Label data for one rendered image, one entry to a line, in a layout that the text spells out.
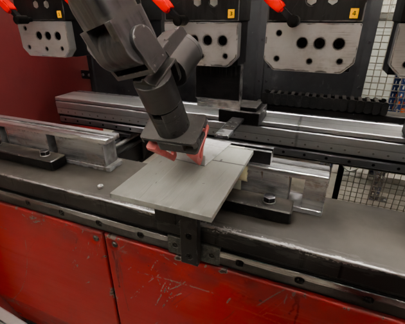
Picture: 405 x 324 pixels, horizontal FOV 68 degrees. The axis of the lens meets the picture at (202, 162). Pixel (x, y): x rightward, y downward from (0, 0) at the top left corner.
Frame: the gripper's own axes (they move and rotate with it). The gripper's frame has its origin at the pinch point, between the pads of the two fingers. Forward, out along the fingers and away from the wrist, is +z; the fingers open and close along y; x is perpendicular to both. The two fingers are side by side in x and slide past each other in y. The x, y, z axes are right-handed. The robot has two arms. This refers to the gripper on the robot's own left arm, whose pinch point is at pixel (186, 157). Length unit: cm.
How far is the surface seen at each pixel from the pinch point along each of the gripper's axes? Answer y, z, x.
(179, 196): -3.3, -3.6, 9.9
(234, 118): -0.3, 17.0, -26.2
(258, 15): 2, 12, -68
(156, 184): 1.9, -2.7, 8.2
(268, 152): -13.4, 8.4, -10.0
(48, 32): 39.7, -13.5, -20.3
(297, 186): -13, 179, -104
